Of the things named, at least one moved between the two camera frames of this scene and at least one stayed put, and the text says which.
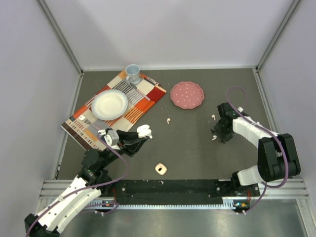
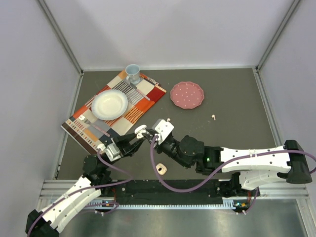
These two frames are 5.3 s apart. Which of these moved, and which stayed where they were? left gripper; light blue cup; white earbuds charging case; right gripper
Moved: right gripper
Stayed: left gripper; white earbuds charging case; light blue cup
